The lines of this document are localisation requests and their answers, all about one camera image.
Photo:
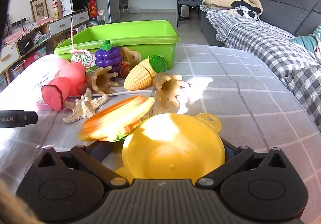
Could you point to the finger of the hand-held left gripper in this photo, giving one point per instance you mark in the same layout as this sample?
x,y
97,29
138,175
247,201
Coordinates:
x,y
30,117

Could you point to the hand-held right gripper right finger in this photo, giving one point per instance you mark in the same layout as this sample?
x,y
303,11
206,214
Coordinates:
x,y
227,166

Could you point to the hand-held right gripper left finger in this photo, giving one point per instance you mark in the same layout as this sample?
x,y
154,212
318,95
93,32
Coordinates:
x,y
100,166

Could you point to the pink toy peach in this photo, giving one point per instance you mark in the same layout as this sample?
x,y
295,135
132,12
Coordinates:
x,y
54,95

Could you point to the yellow toy pot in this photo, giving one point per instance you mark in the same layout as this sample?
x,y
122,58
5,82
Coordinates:
x,y
173,148

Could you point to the pink toy pig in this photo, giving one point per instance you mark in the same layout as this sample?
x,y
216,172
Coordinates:
x,y
72,76

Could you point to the green plastic bin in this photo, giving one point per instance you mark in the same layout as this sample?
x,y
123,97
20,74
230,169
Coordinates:
x,y
140,36

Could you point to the beige starfish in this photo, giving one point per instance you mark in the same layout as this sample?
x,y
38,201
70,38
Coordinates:
x,y
85,108

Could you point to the grey grid tablecloth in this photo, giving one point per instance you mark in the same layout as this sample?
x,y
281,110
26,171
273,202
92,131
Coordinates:
x,y
225,88

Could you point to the pink cloth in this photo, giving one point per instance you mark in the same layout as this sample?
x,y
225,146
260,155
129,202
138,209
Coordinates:
x,y
15,37

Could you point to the beige fuzzy cloth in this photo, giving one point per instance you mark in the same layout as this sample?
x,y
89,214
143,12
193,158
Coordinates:
x,y
10,204

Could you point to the yellow toy corn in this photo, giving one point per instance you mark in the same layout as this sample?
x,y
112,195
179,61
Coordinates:
x,y
139,77

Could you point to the white drawer cabinet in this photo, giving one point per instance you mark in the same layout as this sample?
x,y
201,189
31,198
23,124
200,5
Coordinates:
x,y
60,24

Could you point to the purple toy grapes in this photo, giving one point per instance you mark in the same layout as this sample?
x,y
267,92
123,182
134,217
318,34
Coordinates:
x,y
109,57

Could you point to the small red-brown toy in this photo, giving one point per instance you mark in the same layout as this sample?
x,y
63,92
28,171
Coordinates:
x,y
123,70

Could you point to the framed cartoon picture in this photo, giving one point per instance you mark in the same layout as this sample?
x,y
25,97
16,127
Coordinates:
x,y
40,11

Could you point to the white and yellow bottle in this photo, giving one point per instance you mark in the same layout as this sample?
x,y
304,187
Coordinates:
x,y
55,9

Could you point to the round printed box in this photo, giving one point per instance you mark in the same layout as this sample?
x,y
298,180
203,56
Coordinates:
x,y
92,24

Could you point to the white cardboard box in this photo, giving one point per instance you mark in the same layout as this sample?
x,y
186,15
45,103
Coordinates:
x,y
100,17

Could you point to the white microwave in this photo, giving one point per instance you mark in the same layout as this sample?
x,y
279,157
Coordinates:
x,y
79,3

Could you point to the red box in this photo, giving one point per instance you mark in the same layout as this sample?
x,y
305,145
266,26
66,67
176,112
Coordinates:
x,y
92,9

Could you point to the grey sofa with checked cover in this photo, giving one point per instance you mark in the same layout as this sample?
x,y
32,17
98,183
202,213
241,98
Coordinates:
x,y
250,33

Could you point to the teal pillow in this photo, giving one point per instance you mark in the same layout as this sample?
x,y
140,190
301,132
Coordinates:
x,y
306,41

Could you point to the black and white bag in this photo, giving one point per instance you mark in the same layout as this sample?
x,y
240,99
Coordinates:
x,y
247,12

